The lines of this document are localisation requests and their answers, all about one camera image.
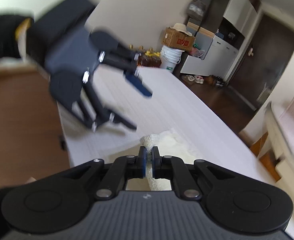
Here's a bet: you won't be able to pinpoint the cream yellow towel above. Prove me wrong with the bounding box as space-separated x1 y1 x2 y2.
124 129 201 191

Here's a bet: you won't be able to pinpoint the gloved left hand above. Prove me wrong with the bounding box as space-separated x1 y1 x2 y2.
0 14 34 59

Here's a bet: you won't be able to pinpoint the cooking oil bottles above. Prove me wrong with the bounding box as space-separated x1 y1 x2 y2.
129 44 162 68

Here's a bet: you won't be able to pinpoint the white plastic buckets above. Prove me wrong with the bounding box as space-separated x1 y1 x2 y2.
160 45 184 73

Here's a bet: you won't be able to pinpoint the cardboard box with hat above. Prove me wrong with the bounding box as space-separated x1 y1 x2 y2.
162 28 195 51

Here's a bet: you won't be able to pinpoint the straw hat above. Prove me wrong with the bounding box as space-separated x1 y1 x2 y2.
171 23 192 36

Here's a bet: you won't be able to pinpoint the hanging grey bag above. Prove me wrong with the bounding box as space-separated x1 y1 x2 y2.
187 0 212 22

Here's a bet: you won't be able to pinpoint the shoes on floor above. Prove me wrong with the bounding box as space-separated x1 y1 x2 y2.
182 75 226 87

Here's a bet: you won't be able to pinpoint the grey white cabinet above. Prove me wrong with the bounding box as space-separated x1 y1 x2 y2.
180 0 257 77

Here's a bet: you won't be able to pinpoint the cream dining table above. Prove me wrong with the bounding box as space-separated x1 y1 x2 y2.
264 92 294 165

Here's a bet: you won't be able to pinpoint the dark brown door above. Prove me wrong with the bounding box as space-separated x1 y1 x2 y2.
228 15 294 111

